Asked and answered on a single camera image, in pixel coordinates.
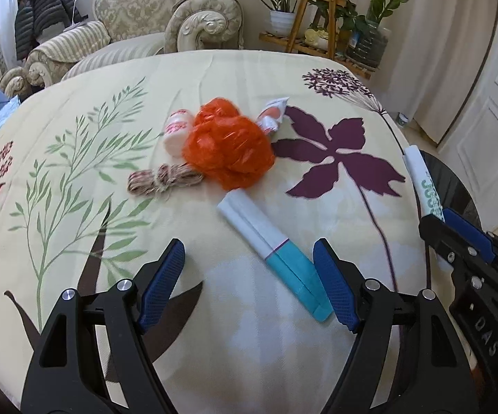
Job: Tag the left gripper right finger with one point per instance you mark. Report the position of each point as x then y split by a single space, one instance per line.
432 373

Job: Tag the black lined trash bin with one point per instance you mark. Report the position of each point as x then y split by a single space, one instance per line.
453 194

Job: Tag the small white yogurt bottle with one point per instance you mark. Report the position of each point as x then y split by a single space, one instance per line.
177 128

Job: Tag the small yellow flower pot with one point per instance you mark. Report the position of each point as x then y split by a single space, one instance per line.
318 39

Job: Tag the orange plastic bag ball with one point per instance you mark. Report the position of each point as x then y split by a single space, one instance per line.
227 147

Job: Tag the white panel door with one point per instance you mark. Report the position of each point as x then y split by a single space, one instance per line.
471 148

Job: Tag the wooden plant stand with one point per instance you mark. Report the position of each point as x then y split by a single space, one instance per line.
323 28

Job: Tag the black puffer jacket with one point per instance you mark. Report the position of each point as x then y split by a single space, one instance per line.
34 16

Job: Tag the floral cream tablecloth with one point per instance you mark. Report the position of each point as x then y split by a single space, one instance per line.
233 338

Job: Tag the white red snack packet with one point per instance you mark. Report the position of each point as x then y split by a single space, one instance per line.
271 117

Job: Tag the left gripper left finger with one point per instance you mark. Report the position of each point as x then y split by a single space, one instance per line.
65 374

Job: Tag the white teal paper box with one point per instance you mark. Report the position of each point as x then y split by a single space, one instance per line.
276 249

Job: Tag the white green tube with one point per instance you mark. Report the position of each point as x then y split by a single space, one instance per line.
428 197

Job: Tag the white curtain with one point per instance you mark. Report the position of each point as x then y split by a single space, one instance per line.
433 58

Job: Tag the small white cup on floor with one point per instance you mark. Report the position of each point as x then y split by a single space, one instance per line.
401 119

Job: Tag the ornate cream armchair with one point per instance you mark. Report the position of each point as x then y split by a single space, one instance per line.
124 30

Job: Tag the tall plant in dark pot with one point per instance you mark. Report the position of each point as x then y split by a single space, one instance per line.
369 39

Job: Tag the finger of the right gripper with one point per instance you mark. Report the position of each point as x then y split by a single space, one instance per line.
473 235
449 245

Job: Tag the checkered twine bundle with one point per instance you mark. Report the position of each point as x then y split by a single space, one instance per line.
151 182

